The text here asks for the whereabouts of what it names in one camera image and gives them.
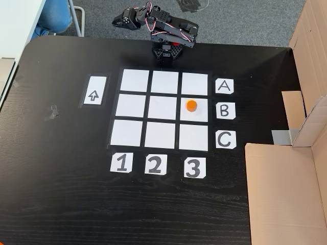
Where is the paper sheet letter B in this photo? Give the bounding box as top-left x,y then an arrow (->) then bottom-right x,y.
216,102 -> 236,120

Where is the round orange token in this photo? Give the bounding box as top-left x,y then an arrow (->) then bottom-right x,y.
185,100 -> 198,113

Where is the red white servo cable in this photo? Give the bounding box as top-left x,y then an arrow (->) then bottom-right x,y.
132,1 -> 197,41

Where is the paper sheet with arrow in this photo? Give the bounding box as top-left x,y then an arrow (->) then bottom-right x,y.
78,73 -> 111,108

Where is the paper sheet letter C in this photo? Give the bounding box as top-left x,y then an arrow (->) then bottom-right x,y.
215,130 -> 237,150

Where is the crumpled clear tape piece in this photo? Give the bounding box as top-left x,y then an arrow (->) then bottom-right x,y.
44,104 -> 60,123

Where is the brown cardboard screen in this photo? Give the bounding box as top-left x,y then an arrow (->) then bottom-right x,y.
244,0 -> 327,245

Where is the white desk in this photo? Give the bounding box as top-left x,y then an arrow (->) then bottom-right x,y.
0,0 -> 47,109

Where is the grey tape patch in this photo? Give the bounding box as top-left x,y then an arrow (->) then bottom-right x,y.
12,75 -> 26,89

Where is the grey metal chair frame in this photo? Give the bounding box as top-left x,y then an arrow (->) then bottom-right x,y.
66,0 -> 85,37

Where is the white nine-square grid sheet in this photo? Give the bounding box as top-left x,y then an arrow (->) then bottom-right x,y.
106,66 -> 214,153

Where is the paper sheet number 2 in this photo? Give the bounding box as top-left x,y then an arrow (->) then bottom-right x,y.
144,154 -> 168,176

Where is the person's leg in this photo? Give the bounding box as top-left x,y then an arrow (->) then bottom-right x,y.
31,0 -> 74,39

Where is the paper sheet number 1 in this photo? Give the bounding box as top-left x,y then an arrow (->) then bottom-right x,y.
110,152 -> 133,174

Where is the paper sheet letter A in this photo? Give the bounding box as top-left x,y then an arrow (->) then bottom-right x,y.
215,78 -> 235,95

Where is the paper sheet number 3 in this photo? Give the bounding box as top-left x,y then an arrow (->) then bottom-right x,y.
183,157 -> 207,179

